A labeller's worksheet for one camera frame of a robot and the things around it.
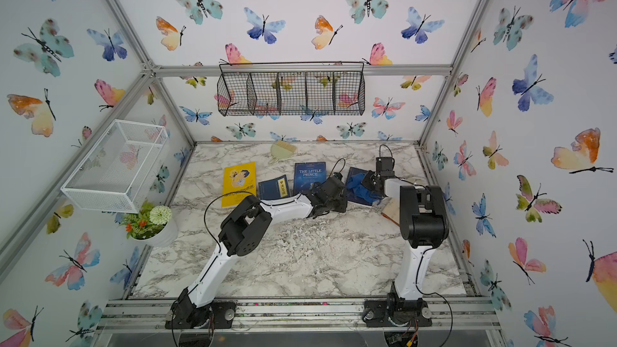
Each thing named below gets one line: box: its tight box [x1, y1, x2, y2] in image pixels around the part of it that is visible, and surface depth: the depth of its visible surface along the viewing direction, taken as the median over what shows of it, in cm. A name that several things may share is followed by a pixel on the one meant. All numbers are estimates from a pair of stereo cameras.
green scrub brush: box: [270, 139, 298, 159], surface depth 121 cm
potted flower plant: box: [117, 200, 179, 248], surface depth 80 cm
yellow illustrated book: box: [221, 161, 258, 209], surface depth 106 cm
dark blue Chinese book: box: [257, 174, 291, 201], surface depth 105 cm
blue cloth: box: [346, 172, 384, 205], surface depth 101 cm
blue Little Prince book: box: [293, 161, 327, 195], surface depth 110 cm
